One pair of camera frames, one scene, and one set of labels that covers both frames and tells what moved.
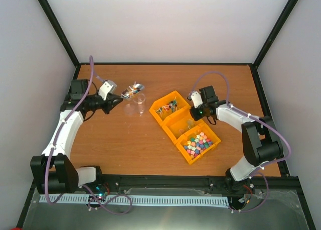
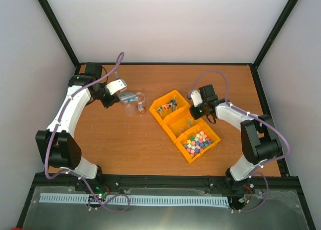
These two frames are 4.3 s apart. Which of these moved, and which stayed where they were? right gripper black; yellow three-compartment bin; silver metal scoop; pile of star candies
Moved: silver metal scoop
Stayed: right gripper black; yellow three-compartment bin; pile of star candies
